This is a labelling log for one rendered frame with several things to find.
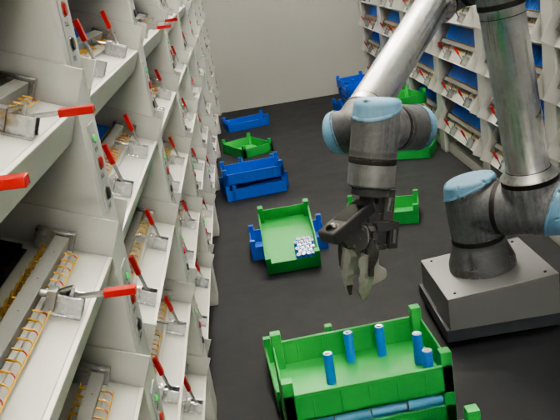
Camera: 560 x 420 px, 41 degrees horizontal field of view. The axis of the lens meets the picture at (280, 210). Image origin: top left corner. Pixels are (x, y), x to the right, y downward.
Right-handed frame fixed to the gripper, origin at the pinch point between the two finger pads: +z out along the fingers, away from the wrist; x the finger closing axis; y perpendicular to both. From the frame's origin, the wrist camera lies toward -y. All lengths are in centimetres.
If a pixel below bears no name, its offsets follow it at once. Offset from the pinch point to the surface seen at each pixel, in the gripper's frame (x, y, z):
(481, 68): 100, 158, -51
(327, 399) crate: -10.3, -14.2, 15.0
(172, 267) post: 49, -12, 5
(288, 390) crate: -7.1, -20.2, 13.3
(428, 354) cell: -17.6, 2.6, 7.3
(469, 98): 121, 178, -38
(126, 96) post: 50, -25, -34
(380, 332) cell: -4.0, 4.0, 7.7
